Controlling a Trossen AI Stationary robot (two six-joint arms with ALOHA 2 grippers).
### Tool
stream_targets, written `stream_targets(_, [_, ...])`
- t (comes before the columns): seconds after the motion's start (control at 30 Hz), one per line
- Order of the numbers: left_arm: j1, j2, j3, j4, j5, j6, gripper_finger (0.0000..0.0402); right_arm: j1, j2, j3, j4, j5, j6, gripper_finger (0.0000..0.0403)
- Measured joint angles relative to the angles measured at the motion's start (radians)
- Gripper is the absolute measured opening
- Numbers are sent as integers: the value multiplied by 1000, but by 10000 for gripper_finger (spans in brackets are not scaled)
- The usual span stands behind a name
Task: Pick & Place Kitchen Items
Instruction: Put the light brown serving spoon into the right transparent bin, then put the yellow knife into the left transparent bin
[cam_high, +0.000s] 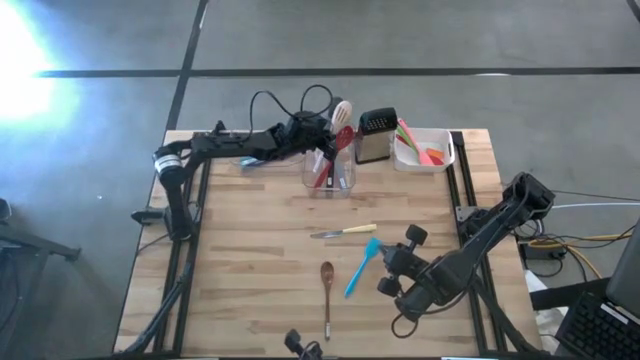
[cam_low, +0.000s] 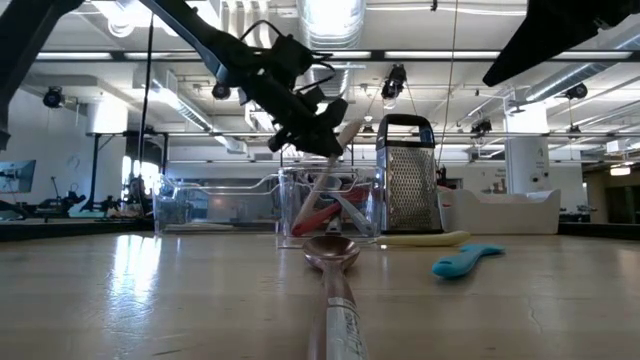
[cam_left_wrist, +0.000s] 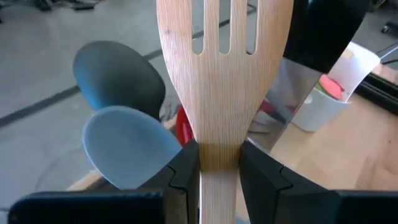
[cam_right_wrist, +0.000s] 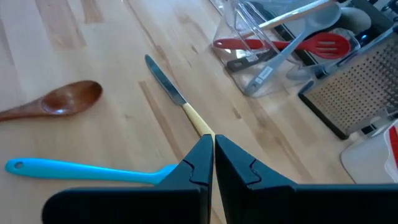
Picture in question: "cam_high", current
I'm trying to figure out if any pink silicone spatula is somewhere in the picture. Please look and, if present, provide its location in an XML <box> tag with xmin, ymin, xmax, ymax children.
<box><xmin>397</xmin><ymin>118</ymin><xmax>435</xmax><ymax>167</ymax></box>

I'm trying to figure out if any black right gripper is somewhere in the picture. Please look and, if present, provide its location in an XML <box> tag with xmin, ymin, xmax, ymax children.
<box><xmin>377</xmin><ymin>223</ymin><xmax>430</xmax><ymax>299</ymax></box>

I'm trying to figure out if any black metal stand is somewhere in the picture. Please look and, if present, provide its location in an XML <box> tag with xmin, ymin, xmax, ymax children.
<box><xmin>0</xmin><ymin>198</ymin><xmax>81</xmax><ymax>264</ymax></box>

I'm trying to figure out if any black plastic spoon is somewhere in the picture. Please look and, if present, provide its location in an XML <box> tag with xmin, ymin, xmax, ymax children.
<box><xmin>325</xmin><ymin>96</ymin><xmax>347</xmax><ymax>191</ymax></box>

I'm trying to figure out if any brown wooden spoon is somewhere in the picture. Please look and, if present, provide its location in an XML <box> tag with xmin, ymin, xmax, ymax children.
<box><xmin>319</xmin><ymin>260</ymin><xmax>335</xmax><ymax>341</ymax></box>

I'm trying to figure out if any metal box grater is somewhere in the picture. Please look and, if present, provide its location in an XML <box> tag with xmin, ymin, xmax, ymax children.
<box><xmin>354</xmin><ymin>106</ymin><xmax>399</xmax><ymax>165</ymax></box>

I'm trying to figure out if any black aluminium table frame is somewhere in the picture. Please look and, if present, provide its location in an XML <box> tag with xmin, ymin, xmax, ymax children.
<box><xmin>119</xmin><ymin>128</ymin><xmax>544</xmax><ymax>357</ymax></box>

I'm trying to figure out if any white crumpled paper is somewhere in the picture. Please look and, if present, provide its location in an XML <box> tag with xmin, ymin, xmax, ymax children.
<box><xmin>523</xmin><ymin>269</ymin><xmax>569</xmax><ymax>354</ymax></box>

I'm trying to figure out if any red silicone spatula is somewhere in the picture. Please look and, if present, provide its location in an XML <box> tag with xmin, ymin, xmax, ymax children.
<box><xmin>394</xmin><ymin>133</ymin><xmax>445</xmax><ymax>167</ymax></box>

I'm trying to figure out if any black side desk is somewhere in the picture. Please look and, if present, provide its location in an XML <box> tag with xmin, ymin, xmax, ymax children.
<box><xmin>528</xmin><ymin>277</ymin><xmax>614</xmax><ymax>312</ymax></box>

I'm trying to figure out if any white plastic bin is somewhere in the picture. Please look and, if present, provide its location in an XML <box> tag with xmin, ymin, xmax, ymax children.
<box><xmin>392</xmin><ymin>127</ymin><xmax>456</xmax><ymax>174</ymax></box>

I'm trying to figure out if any dark red silicone spoon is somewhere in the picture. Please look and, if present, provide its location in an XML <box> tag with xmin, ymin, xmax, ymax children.
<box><xmin>313</xmin><ymin>124</ymin><xmax>356</xmax><ymax>189</ymax></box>

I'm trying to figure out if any black laptop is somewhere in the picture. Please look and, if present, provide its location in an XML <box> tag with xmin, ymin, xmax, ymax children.
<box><xmin>554</xmin><ymin>217</ymin><xmax>640</xmax><ymax>360</ymax></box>

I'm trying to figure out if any black power box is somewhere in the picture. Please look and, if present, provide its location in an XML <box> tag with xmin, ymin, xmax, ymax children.
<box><xmin>518</xmin><ymin>241</ymin><xmax>555</xmax><ymax>262</ymax></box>

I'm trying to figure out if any black base bracket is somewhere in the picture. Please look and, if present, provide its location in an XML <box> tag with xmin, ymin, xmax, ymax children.
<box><xmin>130</xmin><ymin>208</ymin><xmax>169</xmax><ymax>226</ymax></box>

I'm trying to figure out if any yellow cable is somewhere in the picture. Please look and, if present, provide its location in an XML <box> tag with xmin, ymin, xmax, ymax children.
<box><xmin>527</xmin><ymin>232</ymin><xmax>636</xmax><ymax>281</ymax></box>

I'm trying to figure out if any white cable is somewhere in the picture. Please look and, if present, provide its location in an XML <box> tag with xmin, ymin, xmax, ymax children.
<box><xmin>549</xmin><ymin>201</ymin><xmax>640</xmax><ymax>211</ymax></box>

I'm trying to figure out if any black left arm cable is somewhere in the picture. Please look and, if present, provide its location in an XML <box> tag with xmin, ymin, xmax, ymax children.
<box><xmin>248</xmin><ymin>83</ymin><xmax>335</xmax><ymax>132</ymax></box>

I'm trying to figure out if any cream-handled knife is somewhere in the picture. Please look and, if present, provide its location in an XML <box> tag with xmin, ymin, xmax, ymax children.
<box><xmin>309</xmin><ymin>223</ymin><xmax>378</xmax><ymax>240</ymax></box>

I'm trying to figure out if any small black camera box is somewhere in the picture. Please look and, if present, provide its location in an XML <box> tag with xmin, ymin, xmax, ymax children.
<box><xmin>283</xmin><ymin>328</ymin><xmax>324</xmax><ymax>360</ymax></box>

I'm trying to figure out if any teal silicone spatula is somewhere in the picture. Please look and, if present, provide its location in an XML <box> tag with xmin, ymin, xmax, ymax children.
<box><xmin>343</xmin><ymin>237</ymin><xmax>384</xmax><ymax>299</ymax></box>

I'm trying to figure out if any tall clear plastic container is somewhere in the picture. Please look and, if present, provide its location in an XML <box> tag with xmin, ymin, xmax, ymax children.
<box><xmin>301</xmin><ymin>122</ymin><xmax>359</xmax><ymax>199</ymax></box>

